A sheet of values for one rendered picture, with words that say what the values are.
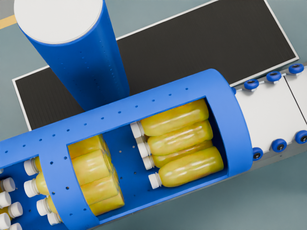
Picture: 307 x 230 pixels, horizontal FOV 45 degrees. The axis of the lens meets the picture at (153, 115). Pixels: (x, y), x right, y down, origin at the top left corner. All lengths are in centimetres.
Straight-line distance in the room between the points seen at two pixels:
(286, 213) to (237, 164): 126
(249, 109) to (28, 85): 133
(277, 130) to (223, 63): 95
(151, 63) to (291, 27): 89
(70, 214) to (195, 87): 41
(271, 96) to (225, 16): 106
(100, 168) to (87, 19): 50
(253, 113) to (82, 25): 59
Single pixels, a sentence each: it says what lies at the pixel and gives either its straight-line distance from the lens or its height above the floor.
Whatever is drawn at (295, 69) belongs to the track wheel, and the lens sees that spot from 123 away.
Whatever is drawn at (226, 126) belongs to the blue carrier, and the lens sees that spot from 86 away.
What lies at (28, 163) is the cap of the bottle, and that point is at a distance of 99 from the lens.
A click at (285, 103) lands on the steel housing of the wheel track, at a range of 124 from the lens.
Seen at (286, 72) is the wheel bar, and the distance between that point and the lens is 126.
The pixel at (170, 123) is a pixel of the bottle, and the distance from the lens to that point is 94.
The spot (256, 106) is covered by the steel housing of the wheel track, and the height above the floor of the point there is 93.
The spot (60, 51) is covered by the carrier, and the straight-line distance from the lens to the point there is 122.
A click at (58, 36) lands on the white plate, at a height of 104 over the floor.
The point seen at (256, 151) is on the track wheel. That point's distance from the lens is 112.
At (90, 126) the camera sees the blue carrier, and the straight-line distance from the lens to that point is 88.
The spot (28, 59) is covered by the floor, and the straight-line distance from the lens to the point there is 239.
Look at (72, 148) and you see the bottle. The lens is 95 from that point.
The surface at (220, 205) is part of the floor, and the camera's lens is 208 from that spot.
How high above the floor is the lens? 206
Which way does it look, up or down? 75 degrees down
